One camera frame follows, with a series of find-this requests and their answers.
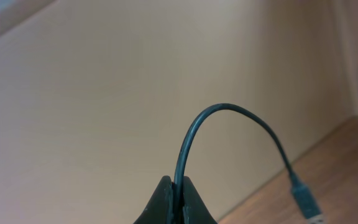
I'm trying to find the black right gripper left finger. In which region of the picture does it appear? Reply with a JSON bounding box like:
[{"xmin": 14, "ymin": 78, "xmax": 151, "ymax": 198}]
[{"xmin": 134, "ymin": 175, "xmax": 173, "ymax": 224}]

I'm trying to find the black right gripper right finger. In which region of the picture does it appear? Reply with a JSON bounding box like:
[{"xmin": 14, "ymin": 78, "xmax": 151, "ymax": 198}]
[{"xmin": 182, "ymin": 176, "xmax": 217, "ymax": 224}]

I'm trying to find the thin black cable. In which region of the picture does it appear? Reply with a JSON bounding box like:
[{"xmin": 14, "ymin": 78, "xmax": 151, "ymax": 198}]
[{"xmin": 172, "ymin": 103, "xmax": 326, "ymax": 224}]

